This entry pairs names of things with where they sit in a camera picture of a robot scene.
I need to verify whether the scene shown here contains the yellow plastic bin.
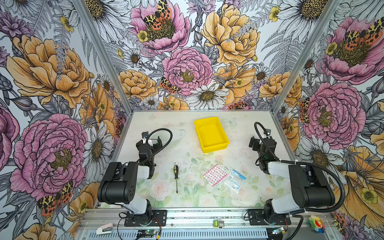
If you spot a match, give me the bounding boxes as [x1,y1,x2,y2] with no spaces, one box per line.
[194,117,230,154]

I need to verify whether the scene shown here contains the small green display module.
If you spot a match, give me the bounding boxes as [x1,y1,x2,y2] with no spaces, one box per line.
[213,220,225,228]

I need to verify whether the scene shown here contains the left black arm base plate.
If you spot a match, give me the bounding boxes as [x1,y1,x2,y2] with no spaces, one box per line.
[124,210,168,227]

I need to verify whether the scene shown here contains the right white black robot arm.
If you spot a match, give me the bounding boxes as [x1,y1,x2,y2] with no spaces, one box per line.
[249,122,343,224]

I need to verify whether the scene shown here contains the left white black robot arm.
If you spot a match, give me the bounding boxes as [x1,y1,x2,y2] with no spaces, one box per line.
[98,132,163,227]

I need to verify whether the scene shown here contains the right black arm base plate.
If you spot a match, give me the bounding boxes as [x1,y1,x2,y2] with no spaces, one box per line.
[244,209,292,226]

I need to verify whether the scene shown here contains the clear blue plastic packet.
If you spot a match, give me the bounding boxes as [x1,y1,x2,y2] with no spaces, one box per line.
[224,169,247,194]

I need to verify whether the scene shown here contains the left green circuit board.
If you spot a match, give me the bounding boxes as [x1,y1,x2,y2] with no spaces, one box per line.
[136,230,162,240]

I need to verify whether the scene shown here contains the colourful flower toy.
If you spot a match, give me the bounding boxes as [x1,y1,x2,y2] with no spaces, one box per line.
[309,215,326,233]

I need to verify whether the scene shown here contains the right black corrugated cable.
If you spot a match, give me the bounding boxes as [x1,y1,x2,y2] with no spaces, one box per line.
[254,121,346,214]

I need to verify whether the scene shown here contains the white pink stapler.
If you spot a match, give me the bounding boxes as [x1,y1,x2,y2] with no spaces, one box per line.
[96,223,114,235]

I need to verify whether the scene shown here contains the pink patterned sticker sheet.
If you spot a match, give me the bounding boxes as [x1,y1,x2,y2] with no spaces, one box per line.
[203,164,228,187]

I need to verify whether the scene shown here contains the yellow black handled screwdriver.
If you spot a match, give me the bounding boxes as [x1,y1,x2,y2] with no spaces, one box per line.
[174,165,179,193]

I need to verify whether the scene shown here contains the aluminium front rail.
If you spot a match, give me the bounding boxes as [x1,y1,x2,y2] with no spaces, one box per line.
[76,208,343,240]

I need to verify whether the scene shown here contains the green circuit board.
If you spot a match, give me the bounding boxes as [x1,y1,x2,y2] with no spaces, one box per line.
[271,227,286,235]
[136,230,162,240]

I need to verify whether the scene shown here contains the right green circuit board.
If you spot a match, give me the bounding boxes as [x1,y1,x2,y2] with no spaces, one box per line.
[271,227,286,235]

